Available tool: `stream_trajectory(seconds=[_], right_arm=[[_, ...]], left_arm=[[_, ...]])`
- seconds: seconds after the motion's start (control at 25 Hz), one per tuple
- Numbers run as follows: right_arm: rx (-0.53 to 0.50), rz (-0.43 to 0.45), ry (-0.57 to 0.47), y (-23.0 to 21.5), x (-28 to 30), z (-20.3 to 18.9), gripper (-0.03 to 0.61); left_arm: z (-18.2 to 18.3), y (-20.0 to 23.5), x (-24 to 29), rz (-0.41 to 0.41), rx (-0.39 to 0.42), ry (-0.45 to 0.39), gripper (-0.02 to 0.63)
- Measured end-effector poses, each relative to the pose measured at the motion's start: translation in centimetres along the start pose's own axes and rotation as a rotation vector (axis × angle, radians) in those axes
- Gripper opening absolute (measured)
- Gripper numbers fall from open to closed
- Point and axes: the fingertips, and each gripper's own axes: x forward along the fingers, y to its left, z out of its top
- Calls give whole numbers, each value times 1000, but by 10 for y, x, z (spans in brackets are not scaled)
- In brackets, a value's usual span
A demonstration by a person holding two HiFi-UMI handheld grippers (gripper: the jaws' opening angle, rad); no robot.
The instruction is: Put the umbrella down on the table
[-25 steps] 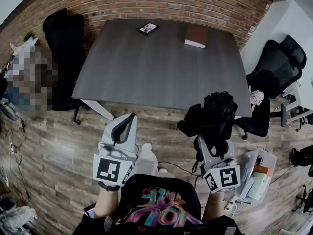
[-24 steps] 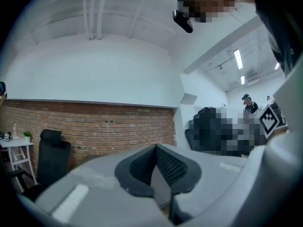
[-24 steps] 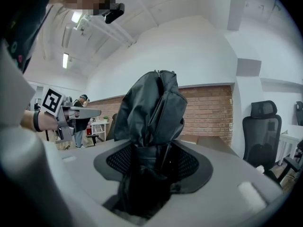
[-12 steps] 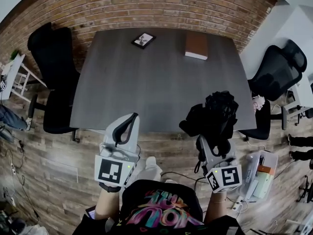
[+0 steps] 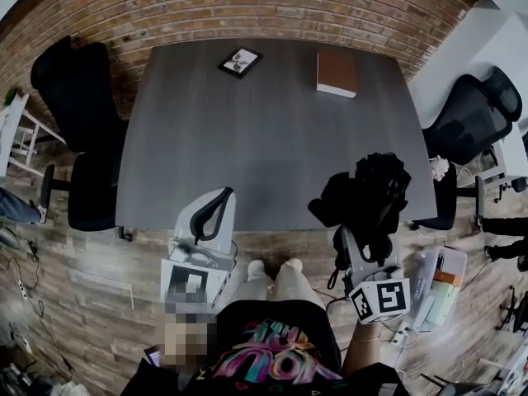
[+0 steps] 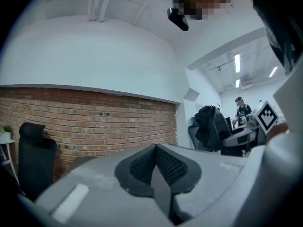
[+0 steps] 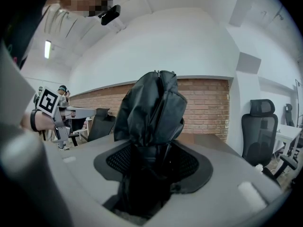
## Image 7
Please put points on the person's left forearm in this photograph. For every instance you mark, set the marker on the person's left forearm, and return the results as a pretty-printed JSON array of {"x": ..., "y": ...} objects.
[{"x": 43, "y": 123}]

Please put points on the person's black top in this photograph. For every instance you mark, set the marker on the person's black top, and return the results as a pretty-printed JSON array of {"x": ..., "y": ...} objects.
[{"x": 22, "y": 20}]

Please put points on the black head camera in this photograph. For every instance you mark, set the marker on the black head camera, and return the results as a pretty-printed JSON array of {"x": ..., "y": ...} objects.
[{"x": 110, "y": 14}]

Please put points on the black mesh office chair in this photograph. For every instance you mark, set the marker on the black mesh office chair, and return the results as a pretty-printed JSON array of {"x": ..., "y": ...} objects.
[{"x": 259, "y": 136}]

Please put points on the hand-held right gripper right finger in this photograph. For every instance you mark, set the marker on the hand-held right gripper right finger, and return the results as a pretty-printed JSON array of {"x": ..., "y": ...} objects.
[{"x": 227, "y": 178}]

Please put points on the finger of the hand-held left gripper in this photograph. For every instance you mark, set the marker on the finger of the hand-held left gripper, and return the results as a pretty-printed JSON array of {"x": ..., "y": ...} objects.
[{"x": 82, "y": 112}]

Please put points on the grey wall panel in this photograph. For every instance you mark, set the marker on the grey wall panel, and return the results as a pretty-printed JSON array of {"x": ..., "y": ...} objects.
[{"x": 248, "y": 63}]

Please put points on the ceiling tube light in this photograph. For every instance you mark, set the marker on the ceiling tube light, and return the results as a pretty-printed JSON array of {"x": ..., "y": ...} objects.
[{"x": 47, "y": 49}]

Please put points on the white desk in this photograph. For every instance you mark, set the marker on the white desk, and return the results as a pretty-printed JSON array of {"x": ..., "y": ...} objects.
[{"x": 287, "y": 132}]

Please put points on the black stand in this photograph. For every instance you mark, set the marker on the black stand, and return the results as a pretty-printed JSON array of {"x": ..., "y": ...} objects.
[{"x": 298, "y": 103}]

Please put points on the brown wooden table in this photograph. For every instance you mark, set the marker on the brown wooden table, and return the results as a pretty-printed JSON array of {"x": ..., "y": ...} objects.
[{"x": 203, "y": 138}]

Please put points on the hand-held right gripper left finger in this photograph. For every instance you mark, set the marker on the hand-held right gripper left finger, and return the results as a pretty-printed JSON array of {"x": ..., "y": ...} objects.
[{"x": 80, "y": 164}]

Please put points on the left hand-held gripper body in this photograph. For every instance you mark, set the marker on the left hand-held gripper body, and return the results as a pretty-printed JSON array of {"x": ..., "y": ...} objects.
[{"x": 49, "y": 100}]

